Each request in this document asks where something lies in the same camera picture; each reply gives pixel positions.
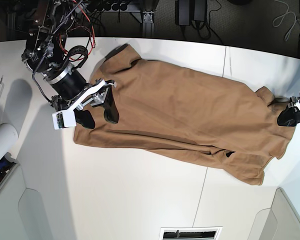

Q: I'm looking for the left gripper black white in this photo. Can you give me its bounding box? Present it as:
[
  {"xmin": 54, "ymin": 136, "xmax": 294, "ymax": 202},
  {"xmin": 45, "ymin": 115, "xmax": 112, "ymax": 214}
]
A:
[{"xmin": 277, "ymin": 92, "xmax": 300, "ymax": 127}]

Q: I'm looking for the grey chair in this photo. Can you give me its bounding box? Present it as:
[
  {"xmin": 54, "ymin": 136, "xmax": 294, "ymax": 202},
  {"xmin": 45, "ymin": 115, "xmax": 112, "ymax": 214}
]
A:
[
  {"xmin": 248, "ymin": 187, "xmax": 300, "ymax": 240},
  {"xmin": 0, "ymin": 164, "xmax": 54, "ymax": 240}
]

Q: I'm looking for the aluminium table leg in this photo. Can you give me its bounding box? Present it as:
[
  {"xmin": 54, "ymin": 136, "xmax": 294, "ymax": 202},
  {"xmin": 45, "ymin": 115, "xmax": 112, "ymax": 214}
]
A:
[{"xmin": 131, "ymin": 10, "xmax": 156, "ymax": 39}]

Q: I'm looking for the black power adapter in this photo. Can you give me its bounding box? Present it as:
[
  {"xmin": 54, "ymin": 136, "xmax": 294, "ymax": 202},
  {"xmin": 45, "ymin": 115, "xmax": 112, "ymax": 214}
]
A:
[
  {"xmin": 175, "ymin": 0, "xmax": 191, "ymax": 26},
  {"xmin": 193, "ymin": 0, "xmax": 208, "ymax": 22}
]

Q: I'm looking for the black power adapter left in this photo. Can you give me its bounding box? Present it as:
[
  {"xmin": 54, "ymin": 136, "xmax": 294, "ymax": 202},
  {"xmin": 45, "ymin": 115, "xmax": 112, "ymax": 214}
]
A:
[{"xmin": 175, "ymin": 0, "xmax": 191, "ymax": 26}]

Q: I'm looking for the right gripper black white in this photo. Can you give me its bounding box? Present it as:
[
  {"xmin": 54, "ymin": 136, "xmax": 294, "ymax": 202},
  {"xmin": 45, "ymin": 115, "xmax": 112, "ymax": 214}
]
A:
[{"xmin": 49, "ymin": 70, "xmax": 120, "ymax": 129}]

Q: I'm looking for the brown t-shirt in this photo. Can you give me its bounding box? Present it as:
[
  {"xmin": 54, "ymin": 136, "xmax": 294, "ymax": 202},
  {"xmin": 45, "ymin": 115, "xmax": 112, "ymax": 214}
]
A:
[{"xmin": 73, "ymin": 45, "xmax": 295, "ymax": 185}]

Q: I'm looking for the grey right chair back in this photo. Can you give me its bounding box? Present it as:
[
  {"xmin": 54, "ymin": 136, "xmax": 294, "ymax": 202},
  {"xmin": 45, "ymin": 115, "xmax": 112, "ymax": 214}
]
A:
[{"xmin": 248, "ymin": 187, "xmax": 300, "ymax": 240}]

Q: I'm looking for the white paper roll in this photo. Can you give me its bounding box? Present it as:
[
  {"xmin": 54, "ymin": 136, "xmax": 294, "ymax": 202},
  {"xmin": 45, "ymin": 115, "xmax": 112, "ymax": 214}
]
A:
[{"xmin": 0, "ymin": 123, "xmax": 19, "ymax": 160}]

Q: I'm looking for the black power adapter right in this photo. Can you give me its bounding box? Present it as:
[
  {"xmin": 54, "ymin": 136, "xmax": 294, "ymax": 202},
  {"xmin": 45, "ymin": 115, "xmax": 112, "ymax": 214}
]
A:
[{"xmin": 193, "ymin": 0, "xmax": 208, "ymax": 22}]

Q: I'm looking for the grey left chair back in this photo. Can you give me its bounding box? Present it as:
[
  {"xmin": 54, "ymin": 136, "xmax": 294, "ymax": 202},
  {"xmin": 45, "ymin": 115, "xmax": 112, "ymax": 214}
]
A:
[{"xmin": 0, "ymin": 164, "xmax": 54, "ymax": 240}]

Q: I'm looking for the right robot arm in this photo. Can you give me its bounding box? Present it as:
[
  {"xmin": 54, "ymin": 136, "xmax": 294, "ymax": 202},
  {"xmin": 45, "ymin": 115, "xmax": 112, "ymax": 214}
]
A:
[{"xmin": 21, "ymin": 0, "xmax": 120, "ymax": 130}]

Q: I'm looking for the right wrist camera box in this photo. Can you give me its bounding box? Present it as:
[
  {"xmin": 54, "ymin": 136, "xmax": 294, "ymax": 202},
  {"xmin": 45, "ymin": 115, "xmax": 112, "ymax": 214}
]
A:
[{"xmin": 52, "ymin": 109, "xmax": 77, "ymax": 130}]

